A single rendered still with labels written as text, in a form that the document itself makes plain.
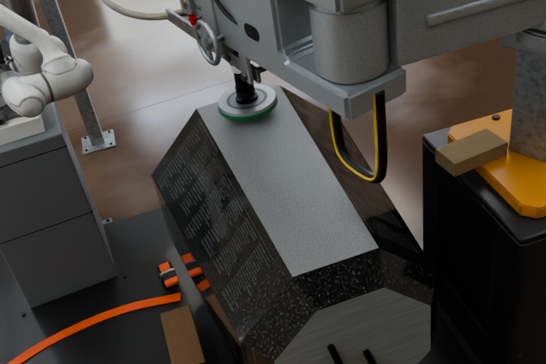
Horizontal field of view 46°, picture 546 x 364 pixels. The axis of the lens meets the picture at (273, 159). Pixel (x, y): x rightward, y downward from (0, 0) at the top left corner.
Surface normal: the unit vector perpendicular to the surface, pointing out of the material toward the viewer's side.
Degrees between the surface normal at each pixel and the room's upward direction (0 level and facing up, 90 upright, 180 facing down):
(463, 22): 90
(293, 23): 90
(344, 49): 90
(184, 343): 0
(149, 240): 0
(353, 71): 90
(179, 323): 0
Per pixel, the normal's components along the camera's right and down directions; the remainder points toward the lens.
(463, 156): -0.14, -0.81
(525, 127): -0.68, 0.50
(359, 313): 0.30, 0.51
